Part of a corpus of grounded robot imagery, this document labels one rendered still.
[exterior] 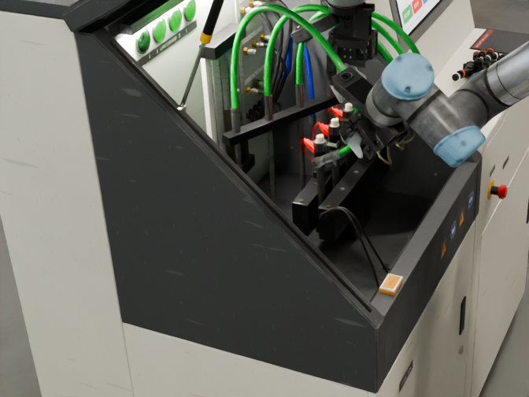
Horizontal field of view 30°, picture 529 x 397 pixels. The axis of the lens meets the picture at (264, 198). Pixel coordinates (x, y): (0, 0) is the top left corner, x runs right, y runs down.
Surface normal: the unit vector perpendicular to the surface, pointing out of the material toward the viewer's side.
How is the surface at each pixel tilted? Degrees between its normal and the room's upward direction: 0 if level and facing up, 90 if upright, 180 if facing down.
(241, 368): 90
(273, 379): 90
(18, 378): 0
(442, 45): 76
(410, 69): 45
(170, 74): 90
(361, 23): 90
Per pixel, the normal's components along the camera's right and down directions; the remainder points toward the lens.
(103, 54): -0.44, 0.48
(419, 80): 0.15, -0.26
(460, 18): 0.86, -0.03
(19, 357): -0.06, -0.86
